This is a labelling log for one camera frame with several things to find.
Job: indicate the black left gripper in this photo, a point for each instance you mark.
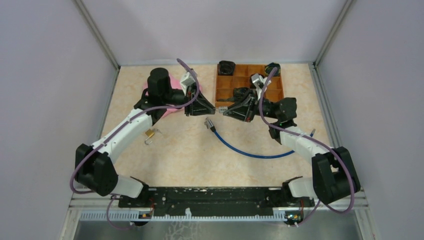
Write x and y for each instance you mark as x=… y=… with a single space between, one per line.
x=200 y=106

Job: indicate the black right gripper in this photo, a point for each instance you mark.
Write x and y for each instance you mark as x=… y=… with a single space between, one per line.
x=240 y=113

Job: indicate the grey combination lock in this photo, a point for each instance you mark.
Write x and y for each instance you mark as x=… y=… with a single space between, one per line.
x=221 y=109

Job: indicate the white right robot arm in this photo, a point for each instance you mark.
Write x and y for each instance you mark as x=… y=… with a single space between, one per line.
x=333 y=172

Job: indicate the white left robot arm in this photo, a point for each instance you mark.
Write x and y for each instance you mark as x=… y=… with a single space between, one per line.
x=94 y=164

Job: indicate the wooden compartment tray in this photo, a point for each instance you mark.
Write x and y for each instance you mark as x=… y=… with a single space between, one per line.
x=241 y=78

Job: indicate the pink cloth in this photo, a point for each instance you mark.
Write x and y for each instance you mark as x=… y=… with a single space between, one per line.
x=162 y=91

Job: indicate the brass padlock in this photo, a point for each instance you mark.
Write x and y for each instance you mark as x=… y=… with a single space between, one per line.
x=150 y=133

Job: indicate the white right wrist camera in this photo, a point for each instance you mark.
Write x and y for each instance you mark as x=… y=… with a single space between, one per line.
x=257 y=81

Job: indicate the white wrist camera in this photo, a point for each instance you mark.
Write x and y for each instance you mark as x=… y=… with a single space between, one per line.
x=257 y=81
x=186 y=80

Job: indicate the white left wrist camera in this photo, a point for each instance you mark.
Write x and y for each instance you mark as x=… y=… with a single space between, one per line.
x=186 y=80

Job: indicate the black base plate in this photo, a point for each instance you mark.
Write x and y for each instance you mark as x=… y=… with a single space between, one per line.
x=215 y=201

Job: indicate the grey slotted cable duct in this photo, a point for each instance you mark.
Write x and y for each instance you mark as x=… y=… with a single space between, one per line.
x=278 y=214

